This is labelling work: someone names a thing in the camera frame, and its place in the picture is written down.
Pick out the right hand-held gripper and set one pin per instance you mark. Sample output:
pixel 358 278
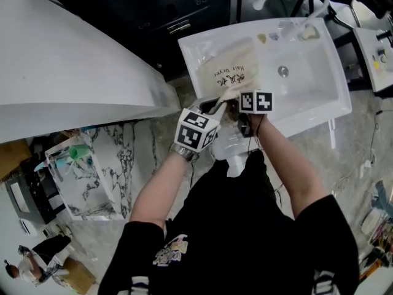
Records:
pixel 255 102

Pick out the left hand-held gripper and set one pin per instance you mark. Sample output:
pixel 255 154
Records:
pixel 194 131

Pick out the beige cloth bag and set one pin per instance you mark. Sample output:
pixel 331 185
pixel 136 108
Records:
pixel 228 69

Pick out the person's right forearm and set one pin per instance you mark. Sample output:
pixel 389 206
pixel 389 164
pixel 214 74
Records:
pixel 288 171

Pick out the person's left forearm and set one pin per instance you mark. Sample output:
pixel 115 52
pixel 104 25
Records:
pixel 159 189

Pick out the metal sink drain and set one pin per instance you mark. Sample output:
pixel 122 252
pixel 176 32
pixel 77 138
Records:
pixel 283 71

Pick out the white sink basin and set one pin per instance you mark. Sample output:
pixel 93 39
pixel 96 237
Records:
pixel 307 81

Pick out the pale soap bar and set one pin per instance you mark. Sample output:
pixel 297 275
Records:
pixel 308 33

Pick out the white curved faucet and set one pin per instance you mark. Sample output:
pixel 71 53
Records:
pixel 319 2

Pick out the white machine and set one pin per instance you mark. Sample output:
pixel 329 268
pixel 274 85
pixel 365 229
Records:
pixel 373 60

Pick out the white power strip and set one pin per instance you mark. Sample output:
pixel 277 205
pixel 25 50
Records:
pixel 365 168

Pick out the black cabinet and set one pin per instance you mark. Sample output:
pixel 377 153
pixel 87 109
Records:
pixel 147 2

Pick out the black printed t-shirt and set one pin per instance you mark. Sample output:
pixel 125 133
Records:
pixel 233 244

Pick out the marble pattern cabinet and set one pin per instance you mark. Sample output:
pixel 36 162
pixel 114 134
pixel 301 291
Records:
pixel 101 177

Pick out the green plastic cup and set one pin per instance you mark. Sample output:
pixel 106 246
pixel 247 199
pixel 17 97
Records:
pixel 77 152

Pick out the white bathtub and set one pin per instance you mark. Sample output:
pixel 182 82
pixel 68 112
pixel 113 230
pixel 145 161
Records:
pixel 61 63

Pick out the black box appliance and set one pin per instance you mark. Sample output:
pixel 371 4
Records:
pixel 30 195

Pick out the brown cardboard box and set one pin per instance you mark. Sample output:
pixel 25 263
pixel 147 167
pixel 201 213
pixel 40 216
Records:
pixel 78 275

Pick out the white sink pedestal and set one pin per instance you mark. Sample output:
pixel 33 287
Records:
pixel 233 152

